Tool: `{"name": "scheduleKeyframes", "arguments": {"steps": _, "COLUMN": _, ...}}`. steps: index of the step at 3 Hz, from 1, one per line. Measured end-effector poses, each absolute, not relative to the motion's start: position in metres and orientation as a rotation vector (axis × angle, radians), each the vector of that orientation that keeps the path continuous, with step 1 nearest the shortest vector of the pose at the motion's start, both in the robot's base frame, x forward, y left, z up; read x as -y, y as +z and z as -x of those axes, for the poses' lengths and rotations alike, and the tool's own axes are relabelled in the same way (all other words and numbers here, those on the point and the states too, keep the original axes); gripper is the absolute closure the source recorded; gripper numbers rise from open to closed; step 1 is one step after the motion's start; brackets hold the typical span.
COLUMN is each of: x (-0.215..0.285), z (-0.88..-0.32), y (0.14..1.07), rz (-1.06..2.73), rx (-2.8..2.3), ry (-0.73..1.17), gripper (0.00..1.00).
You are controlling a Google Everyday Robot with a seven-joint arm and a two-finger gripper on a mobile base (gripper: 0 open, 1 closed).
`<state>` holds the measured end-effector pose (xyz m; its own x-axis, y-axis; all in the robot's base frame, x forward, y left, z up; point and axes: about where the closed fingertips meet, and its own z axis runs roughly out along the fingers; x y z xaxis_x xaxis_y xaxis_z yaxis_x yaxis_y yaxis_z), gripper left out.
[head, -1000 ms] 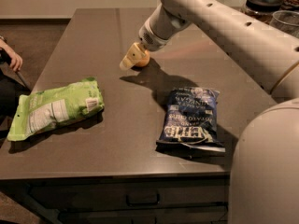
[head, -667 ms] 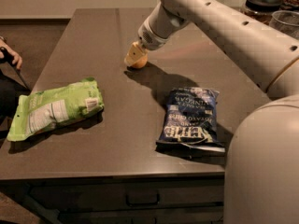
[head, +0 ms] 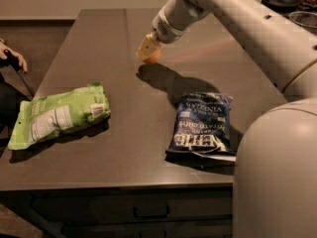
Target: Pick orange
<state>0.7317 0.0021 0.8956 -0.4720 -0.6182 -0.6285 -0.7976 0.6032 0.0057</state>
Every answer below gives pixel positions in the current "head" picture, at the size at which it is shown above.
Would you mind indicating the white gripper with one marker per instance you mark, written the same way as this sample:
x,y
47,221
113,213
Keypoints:
x,y
167,30

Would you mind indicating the green snack bag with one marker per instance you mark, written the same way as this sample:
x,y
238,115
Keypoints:
x,y
61,114

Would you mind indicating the clear glass bowl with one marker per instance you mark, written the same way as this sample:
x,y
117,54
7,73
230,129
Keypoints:
x,y
304,19

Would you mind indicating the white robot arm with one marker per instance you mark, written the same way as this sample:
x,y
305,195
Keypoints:
x,y
275,178

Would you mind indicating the blue kettle chips bag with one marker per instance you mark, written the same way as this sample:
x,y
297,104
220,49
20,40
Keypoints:
x,y
202,127

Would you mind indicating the glass jar with black lid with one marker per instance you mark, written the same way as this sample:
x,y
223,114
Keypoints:
x,y
281,6

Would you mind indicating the black stick handle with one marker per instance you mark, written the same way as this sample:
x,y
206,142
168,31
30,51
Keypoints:
x,y
20,73

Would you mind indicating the black drawer handle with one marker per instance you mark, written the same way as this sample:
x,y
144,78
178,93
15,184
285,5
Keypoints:
x,y
148,212

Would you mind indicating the orange fruit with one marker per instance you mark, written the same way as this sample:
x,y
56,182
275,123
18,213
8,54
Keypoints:
x,y
153,58

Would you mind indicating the dark cabinet drawer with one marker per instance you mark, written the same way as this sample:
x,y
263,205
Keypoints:
x,y
118,208

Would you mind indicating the person's hand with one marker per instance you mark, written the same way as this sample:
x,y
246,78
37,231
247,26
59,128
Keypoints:
x,y
22,61

